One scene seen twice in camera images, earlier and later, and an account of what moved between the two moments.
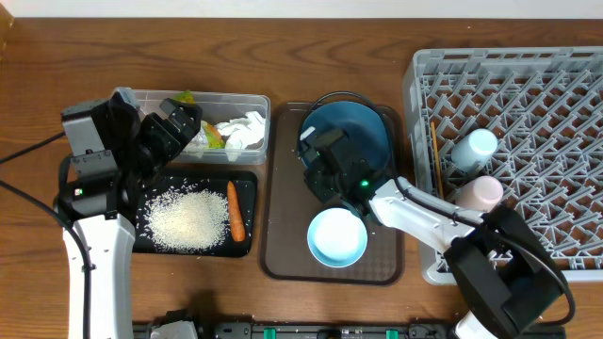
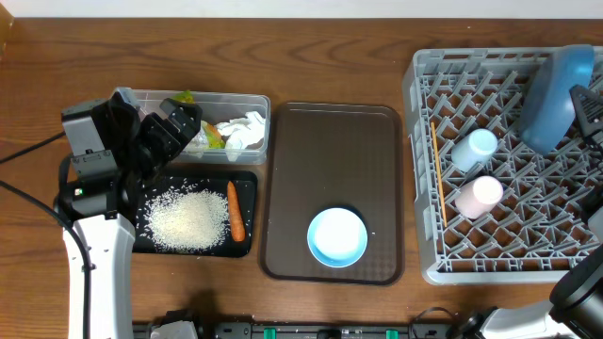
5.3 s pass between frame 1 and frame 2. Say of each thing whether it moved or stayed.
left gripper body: stayed
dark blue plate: moved
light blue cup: stayed
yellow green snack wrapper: stayed
